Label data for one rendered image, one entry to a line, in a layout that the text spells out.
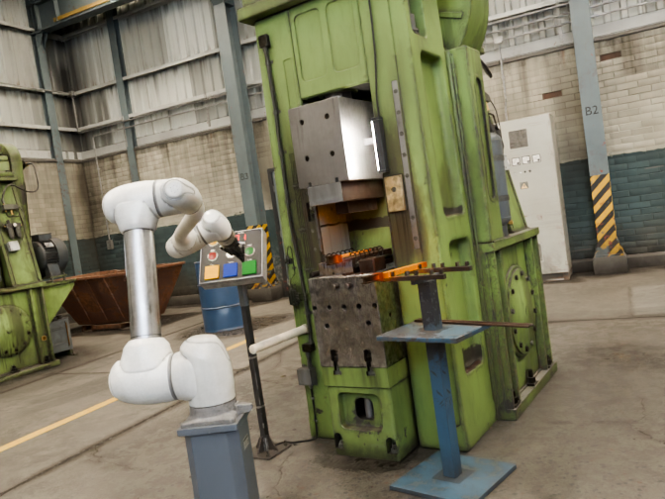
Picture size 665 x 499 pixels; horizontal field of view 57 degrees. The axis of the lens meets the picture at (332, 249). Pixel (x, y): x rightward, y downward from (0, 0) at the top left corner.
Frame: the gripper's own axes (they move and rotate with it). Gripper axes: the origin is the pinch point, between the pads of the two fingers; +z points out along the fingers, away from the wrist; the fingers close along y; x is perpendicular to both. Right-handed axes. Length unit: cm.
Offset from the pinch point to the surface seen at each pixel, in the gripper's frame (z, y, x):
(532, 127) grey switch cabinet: 396, 242, 329
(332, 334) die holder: 26, 38, -36
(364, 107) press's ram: -11, 69, 69
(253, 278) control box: 15.2, 1.7, -5.7
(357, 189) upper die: 3, 60, 30
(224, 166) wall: 564, -227, 467
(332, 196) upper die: -6, 48, 23
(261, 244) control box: 13.3, 6.5, 12.5
